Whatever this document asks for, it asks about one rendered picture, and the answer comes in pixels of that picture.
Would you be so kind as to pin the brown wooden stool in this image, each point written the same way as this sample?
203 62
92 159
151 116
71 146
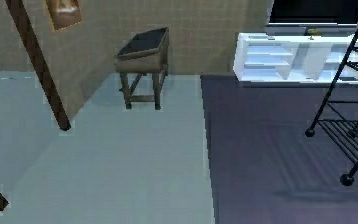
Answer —
143 61

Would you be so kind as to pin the white tv stand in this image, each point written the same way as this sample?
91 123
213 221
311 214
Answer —
270 60

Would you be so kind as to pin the framed brown picture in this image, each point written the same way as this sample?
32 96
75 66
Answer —
63 11

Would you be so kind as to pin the small yellow green object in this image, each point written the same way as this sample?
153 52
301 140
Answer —
313 32

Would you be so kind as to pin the black television set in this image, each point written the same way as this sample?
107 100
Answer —
315 11

